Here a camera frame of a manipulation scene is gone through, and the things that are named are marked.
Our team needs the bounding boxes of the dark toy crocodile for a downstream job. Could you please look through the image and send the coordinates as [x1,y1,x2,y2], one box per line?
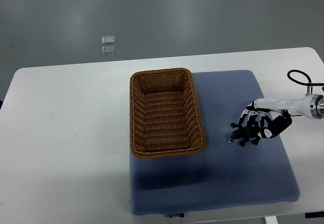
[229,122,262,147]

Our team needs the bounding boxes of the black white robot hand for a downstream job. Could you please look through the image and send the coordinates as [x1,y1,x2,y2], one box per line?
[236,94,323,145]

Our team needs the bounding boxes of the brown wicker basket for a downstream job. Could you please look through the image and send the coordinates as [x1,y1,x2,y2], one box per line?
[130,68,206,159]

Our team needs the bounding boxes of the upper floor metal plate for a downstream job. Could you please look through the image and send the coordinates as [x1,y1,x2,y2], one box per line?
[102,35,115,44]

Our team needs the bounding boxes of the blue grey cushion mat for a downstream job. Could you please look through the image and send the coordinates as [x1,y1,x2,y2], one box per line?
[130,70,300,215]

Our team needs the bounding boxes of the black cable loop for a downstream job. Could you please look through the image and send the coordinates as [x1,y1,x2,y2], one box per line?
[287,69,324,87]

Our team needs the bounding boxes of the black label tag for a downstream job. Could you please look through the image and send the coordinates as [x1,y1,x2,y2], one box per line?
[168,213,185,218]

